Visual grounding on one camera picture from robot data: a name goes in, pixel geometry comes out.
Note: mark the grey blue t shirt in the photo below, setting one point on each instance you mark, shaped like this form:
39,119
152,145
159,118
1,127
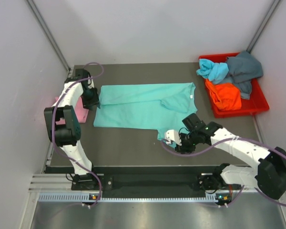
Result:
242,69

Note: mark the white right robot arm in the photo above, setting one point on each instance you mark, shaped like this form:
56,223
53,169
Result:
265,169

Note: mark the light blue t shirt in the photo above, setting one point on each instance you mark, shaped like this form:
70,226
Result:
213,71

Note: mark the orange t shirt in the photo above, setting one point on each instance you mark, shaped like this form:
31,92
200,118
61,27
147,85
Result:
225,97

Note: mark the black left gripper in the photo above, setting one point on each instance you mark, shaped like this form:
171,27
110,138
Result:
94,101

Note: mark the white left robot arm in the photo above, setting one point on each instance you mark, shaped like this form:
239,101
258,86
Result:
63,126

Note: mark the grey slotted cable duct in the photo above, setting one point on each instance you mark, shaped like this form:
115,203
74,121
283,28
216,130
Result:
90,198

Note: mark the pink folded t shirt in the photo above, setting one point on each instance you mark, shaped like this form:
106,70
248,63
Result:
79,111

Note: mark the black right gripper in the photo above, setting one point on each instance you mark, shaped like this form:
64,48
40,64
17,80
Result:
183,149

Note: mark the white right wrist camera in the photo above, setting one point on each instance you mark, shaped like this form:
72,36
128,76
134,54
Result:
172,136

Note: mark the teal t shirt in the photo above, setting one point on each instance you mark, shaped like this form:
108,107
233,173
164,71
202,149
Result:
160,107

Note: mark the red plastic bin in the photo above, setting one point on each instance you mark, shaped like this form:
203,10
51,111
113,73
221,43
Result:
255,105

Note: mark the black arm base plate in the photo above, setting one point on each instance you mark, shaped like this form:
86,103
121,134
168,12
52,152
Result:
151,184

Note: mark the aluminium frame rail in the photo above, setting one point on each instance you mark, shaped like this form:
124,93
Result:
59,183

